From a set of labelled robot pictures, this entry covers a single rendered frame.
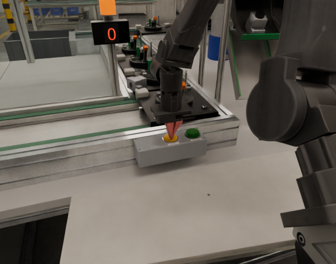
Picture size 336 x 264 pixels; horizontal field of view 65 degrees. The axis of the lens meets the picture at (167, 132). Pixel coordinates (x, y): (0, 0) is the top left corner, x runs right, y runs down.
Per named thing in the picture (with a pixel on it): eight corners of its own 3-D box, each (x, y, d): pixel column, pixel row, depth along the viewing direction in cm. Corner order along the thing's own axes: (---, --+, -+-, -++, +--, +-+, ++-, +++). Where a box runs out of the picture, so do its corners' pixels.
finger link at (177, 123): (151, 135, 79) (150, 106, 74) (174, 131, 81) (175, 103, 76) (158, 147, 73) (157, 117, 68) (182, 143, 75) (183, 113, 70)
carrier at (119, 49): (158, 57, 152) (158, 35, 146) (116, 61, 146) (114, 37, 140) (148, 47, 172) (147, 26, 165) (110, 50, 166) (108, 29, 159)
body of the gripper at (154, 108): (150, 110, 74) (149, 86, 70) (184, 106, 77) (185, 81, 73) (156, 121, 69) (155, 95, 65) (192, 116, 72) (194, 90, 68)
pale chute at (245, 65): (270, 98, 96) (276, 93, 92) (235, 100, 95) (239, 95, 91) (257, 29, 103) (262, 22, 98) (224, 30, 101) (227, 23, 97)
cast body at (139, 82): (126, 77, 106) (140, 74, 110) (127, 88, 109) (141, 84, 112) (137, 83, 101) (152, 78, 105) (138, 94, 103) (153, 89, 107)
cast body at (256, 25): (262, 39, 87) (270, 19, 81) (249, 39, 86) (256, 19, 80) (255, 23, 91) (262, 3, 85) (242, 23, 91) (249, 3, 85)
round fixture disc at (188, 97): (199, 107, 94) (199, 102, 93) (161, 112, 90) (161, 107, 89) (185, 92, 105) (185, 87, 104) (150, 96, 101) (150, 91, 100)
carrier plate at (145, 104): (218, 117, 92) (218, 111, 91) (150, 127, 86) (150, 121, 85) (192, 90, 111) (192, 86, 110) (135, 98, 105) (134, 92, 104)
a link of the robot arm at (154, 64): (164, 41, 61) (197, 46, 64) (149, 31, 70) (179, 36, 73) (154, 90, 66) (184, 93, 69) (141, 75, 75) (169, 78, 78)
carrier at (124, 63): (172, 71, 132) (172, 45, 126) (123, 76, 126) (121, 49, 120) (158, 57, 152) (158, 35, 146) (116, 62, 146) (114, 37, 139)
